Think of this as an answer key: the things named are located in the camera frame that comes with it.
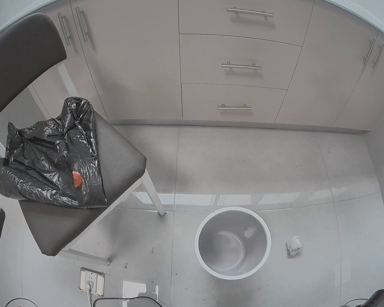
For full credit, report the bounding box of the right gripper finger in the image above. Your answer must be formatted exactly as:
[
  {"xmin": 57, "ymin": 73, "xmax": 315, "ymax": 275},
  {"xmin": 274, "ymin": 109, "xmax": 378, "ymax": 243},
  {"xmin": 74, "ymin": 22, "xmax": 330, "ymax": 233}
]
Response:
[{"xmin": 367, "ymin": 289, "xmax": 384, "ymax": 307}]

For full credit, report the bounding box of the black plastic bag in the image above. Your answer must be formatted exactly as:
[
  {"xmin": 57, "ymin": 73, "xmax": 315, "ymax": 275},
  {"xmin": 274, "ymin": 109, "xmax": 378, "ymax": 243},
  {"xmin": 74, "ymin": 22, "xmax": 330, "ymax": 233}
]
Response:
[{"xmin": 0, "ymin": 97, "xmax": 108, "ymax": 209}]

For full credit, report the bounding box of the white trash bin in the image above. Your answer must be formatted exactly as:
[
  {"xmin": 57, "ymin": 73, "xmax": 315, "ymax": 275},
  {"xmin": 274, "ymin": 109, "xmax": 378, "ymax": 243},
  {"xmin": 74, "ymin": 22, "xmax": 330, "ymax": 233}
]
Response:
[{"xmin": 194, "ymin": 207, "xmax": 272, "ymax": 279}]

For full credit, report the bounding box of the crumpled clear plastic wrapper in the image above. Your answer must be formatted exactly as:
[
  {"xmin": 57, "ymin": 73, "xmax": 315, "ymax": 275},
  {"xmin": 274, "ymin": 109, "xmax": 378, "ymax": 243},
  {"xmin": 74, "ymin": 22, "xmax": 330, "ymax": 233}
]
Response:
[{"xmin": 286, "ymin": 235, "xmax": 303, "ymax": 258}]

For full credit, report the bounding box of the dark grey white-framed chair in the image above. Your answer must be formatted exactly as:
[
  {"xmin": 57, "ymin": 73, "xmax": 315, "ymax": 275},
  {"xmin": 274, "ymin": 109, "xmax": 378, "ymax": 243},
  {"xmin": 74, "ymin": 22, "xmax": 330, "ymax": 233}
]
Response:
[{"xmin": 0, "ymin": 12, "xmax": 147, "ymax": 265}]

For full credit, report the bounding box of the beige cabinet with drawers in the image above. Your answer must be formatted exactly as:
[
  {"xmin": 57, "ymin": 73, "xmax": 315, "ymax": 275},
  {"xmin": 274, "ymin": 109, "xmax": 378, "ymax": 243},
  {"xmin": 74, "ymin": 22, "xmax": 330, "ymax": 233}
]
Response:
[{"xmin": 0, "ymin": 0, "xmax": 384, "ymax": 134}]

